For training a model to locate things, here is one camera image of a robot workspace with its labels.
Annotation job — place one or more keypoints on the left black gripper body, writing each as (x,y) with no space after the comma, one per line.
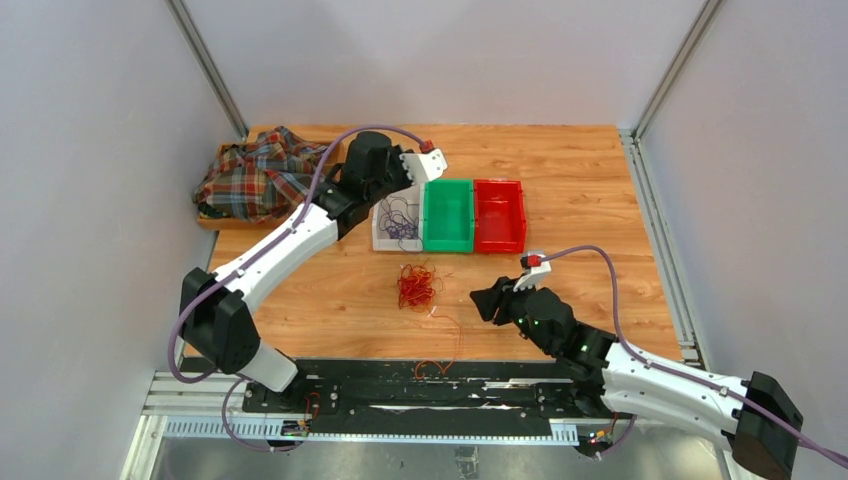
(397,177)

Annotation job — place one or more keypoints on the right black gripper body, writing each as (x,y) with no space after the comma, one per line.
(513,303)

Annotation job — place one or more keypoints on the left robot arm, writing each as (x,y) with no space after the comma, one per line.
(217,308)

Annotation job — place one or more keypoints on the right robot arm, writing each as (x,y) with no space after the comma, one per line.
(754,419)

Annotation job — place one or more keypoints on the white plastic bin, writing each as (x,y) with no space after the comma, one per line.
(397,222)

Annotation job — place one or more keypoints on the green plastic bin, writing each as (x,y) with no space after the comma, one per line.
(448,216)

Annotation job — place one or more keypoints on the red plastic bin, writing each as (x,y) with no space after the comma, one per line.
(500,219)

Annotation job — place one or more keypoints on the plaid shirt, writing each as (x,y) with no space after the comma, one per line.
(265,179)

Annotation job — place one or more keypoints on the wooden tray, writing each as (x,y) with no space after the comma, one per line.
(212,222)

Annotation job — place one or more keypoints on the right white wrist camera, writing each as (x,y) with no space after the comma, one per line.
(535,269)

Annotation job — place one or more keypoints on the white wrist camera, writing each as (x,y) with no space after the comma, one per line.
(422,168)
(535,269)

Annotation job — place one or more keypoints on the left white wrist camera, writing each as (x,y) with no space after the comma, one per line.
(422,168)

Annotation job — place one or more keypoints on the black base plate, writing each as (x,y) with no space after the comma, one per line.
(394,397)

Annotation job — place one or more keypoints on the aluminium frame rail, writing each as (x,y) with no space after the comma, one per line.
(213,406)

